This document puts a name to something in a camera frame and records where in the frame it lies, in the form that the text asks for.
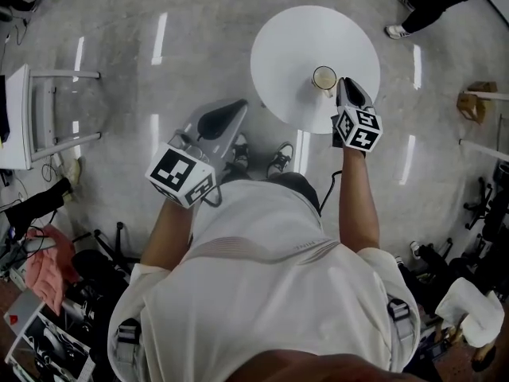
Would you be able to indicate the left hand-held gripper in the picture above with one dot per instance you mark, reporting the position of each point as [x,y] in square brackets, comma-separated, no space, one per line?
[175,173]

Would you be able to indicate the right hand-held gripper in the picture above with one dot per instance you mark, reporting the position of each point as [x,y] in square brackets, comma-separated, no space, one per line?
[358,129]

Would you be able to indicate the white cup with dark rim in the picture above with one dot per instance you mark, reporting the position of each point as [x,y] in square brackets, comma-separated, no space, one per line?
[324,82]

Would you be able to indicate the person's left forearm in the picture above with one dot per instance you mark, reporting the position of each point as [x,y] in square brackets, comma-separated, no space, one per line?
[169,233]

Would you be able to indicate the person's right forearm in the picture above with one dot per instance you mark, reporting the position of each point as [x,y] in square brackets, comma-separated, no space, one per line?
[360,205]

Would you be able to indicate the person's left shoe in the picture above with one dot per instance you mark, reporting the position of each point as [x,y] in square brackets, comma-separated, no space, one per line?
[239,149]

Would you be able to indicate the person's shoe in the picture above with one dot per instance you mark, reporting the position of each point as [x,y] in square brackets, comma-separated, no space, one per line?
[280,159]
[239,149]

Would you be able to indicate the person's right shoe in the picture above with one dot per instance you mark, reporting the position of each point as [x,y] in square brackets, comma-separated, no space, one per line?
[280,159]

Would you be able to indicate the round white side table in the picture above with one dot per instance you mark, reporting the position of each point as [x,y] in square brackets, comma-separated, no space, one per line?
[302,46]

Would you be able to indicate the person's black trousers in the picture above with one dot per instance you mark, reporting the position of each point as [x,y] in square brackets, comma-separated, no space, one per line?
[302,185]

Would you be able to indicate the cardboard box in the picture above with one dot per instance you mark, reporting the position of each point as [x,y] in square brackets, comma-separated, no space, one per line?
[475,102]

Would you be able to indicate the black office chair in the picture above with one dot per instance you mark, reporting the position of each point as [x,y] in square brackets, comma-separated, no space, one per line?
[493,209]
[99,261]

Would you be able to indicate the person's white shirt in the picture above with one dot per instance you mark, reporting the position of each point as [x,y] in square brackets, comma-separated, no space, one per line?
[262,301]

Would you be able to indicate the white rectangular desk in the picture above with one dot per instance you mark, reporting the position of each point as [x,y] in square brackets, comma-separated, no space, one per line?
[20,114]

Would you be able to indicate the pink jacket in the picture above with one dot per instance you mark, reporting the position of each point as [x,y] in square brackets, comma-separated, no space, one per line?
[49,269]

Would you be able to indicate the person's chin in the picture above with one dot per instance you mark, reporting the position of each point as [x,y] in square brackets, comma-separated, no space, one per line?
[318,368]

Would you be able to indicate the white storage rack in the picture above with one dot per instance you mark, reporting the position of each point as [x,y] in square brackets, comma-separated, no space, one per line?
[43,340]

